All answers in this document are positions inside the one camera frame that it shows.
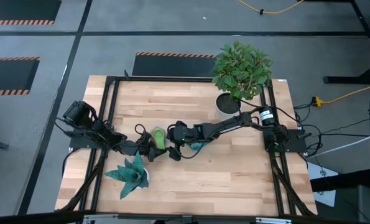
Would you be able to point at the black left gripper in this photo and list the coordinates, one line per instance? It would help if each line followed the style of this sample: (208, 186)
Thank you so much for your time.
(145, 146)

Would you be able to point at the silver camera mount bar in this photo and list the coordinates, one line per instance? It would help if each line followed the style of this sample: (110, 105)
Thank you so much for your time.
(110, 219)

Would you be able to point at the teal plastic basket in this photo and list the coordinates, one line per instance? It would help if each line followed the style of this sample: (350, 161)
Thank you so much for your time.
(200, 145)

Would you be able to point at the white floor sheet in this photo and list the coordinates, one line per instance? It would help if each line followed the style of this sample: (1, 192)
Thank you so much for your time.
(324, 196)

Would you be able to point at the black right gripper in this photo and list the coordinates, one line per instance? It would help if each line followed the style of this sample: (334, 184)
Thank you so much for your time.
(181, 133)

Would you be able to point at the black aluminium table frame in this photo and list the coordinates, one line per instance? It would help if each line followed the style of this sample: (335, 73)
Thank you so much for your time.
(172, 79)

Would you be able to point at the small white plant pot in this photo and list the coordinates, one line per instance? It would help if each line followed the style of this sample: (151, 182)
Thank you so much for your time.
(146, 174)

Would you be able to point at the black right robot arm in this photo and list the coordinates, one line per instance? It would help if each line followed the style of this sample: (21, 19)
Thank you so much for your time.
(222, 127)

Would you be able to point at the leafy green plant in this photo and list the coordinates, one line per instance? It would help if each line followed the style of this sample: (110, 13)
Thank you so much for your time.
(242, 70)

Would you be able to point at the spiky green succulent plant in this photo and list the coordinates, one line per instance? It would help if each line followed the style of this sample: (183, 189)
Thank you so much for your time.
(130, 174)

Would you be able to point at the black desk leg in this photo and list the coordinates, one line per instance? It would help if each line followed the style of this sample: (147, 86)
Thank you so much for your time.
(358, 79)

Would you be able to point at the large white plant pot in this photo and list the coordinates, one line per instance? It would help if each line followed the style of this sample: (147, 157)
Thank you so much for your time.
(220, 114)

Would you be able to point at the black bench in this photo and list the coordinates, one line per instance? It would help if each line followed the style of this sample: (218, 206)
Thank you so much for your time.
(343, 181)

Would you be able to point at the black striped-edge floor mat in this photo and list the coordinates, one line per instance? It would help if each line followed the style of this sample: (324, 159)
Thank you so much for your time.
(7, 74)
(20, 9)
(172, 67)

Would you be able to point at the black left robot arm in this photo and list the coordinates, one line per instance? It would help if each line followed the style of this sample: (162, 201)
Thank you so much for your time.
(91, 124)

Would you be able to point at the green measuring cup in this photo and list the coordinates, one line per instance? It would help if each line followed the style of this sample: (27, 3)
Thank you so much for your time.
(159, 137)

